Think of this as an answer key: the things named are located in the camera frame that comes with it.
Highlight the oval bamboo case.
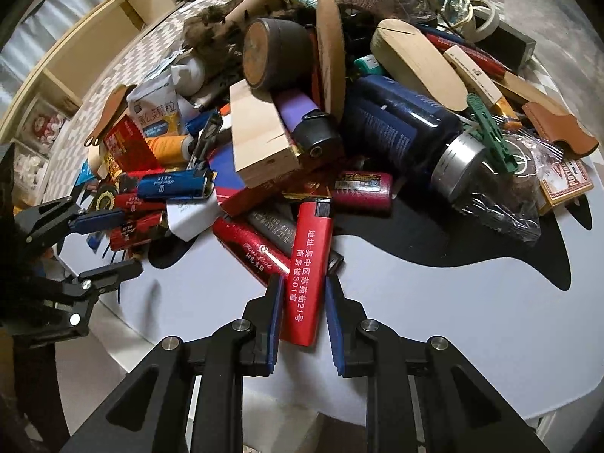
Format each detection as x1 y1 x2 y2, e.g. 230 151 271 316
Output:
370 19 473 114

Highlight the violet blue box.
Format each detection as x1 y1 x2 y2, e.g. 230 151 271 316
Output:
208 146 246 190

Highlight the grey curtain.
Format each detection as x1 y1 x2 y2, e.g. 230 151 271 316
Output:
9 0 109 67

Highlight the orange tube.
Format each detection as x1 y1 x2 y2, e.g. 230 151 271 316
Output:
146 134 194 163

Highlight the red foil packet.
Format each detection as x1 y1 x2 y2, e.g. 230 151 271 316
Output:
103 116 152 171

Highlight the black rectangular box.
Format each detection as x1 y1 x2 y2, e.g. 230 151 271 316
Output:
476 21 536 71

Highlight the playing card box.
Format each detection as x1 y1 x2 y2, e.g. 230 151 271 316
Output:
538 160 593 215

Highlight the clear bag of brown bands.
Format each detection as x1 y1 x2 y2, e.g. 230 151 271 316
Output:
453 137 564 246

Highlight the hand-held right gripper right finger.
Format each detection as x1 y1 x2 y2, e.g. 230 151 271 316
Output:
325 274 550 453

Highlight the light wooden block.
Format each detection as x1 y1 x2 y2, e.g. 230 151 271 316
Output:
230 79 303 190

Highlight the green clothes peg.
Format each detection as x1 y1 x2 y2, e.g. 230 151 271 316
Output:
466 94 515 173

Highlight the brown furry toy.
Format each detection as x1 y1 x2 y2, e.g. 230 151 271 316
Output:
184 5 251 57

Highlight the round dark tin wooden lid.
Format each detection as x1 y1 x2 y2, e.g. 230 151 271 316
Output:
243 18 314 91

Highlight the red lighter with white print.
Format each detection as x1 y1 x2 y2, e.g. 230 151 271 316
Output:
279 199 333 347

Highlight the brown leather sheath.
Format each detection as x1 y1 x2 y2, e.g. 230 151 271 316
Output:
94 85 130 145
521 101 599 161

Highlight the cardboard tube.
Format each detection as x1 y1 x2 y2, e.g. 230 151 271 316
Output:
226 0 284 24

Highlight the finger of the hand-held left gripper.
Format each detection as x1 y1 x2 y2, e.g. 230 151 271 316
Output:
28 259 143 341
14 197 126 258

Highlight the masking tape roll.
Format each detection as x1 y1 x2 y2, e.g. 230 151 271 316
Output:
465 0 501 41

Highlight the wooden bedside shelf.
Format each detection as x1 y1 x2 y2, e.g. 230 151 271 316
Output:
0 0 190 142

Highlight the narrow cream box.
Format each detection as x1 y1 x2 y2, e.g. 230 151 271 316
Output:
444 45 503 105

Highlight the small white box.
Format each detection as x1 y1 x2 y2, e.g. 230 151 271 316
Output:
167 198 218 241

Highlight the white printed pouch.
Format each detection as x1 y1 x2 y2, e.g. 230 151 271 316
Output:
127 80 182 137

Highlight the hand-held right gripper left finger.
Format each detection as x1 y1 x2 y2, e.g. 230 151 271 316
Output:
59 274 285 453

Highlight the clear box of trinkets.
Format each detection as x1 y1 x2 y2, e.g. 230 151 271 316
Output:
9 148 48 194
21 97 71 152

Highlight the flat tan wooden piece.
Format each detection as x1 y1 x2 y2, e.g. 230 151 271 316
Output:
491 73 567 114

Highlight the beige oval case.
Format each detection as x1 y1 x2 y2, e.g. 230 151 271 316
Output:
87 144 107 177

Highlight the pile of assorted lighters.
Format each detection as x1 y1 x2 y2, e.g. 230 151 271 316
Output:
108 89 394 293

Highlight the round wooden disc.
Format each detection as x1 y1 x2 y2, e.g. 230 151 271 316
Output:
315 0 347 119

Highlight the round black and gold tin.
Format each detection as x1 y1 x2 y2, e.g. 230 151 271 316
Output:
92 186 119 211

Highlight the dark blue bottle silver cap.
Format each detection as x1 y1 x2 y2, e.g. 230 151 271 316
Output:
342 75 487 199

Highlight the long red box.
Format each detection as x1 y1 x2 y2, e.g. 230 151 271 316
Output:
425 26 505 81

